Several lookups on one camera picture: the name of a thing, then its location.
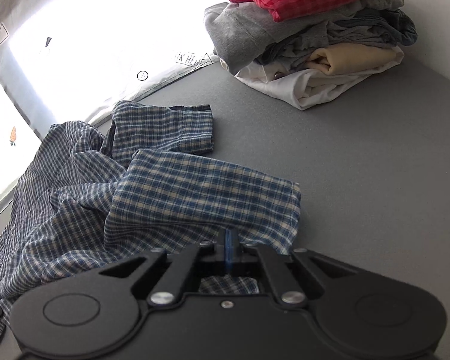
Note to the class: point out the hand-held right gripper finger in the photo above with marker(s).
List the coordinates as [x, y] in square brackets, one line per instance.
[234, 251]
[227, 251]

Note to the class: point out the blue plaid shirt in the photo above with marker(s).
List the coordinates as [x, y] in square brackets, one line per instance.
[172, 191]

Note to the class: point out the grey folded sweatshirt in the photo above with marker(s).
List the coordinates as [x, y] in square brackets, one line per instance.
[240, 30]

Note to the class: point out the beige folded garment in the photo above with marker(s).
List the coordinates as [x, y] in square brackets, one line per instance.
[352, 58]

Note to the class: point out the white printed curtain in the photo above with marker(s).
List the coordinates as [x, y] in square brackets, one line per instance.
[78, 45]

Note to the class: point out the blue-grey folded garment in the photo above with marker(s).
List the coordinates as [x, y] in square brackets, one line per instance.
[378, 26]

